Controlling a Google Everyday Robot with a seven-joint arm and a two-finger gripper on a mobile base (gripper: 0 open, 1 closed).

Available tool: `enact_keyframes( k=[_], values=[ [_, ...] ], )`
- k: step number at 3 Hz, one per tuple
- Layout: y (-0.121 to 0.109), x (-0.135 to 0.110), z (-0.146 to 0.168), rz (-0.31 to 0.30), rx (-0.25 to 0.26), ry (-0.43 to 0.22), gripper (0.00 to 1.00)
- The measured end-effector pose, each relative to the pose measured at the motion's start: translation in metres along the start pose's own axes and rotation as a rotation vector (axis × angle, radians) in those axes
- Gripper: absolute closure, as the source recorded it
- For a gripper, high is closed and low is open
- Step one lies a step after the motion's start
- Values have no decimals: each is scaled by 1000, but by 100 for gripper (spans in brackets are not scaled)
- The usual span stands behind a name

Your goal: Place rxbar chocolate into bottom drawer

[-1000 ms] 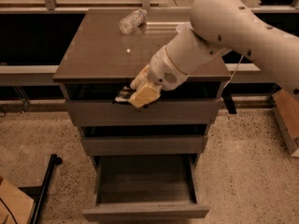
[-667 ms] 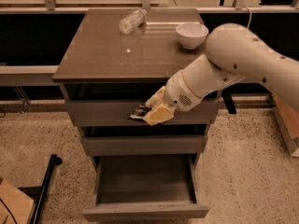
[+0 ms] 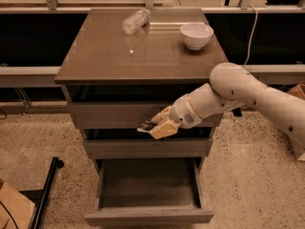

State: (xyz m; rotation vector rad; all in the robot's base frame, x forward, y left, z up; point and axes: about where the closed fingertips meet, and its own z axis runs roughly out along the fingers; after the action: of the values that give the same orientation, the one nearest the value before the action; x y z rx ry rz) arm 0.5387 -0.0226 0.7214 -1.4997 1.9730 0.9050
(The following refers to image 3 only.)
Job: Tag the cardboard box bottom left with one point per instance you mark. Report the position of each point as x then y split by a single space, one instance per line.
16 210

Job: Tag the rxbar chocolate bar wrapper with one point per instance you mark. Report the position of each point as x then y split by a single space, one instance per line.
145 127

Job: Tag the grey drawer cabinet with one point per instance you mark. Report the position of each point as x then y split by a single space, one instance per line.
153 65

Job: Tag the middle grey drawer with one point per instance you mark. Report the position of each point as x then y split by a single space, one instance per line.
148 148

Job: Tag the black metal stand leg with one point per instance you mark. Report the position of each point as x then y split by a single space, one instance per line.
56 164

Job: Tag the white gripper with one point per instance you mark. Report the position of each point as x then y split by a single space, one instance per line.
183 112

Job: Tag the white ceramic bowl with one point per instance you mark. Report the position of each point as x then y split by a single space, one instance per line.
195 36

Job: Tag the top grey drawer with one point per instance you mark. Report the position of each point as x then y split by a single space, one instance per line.
113 115

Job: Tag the open bottom grey drawer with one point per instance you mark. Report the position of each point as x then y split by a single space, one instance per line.
148 191

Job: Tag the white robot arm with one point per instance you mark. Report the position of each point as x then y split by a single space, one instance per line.
230 87

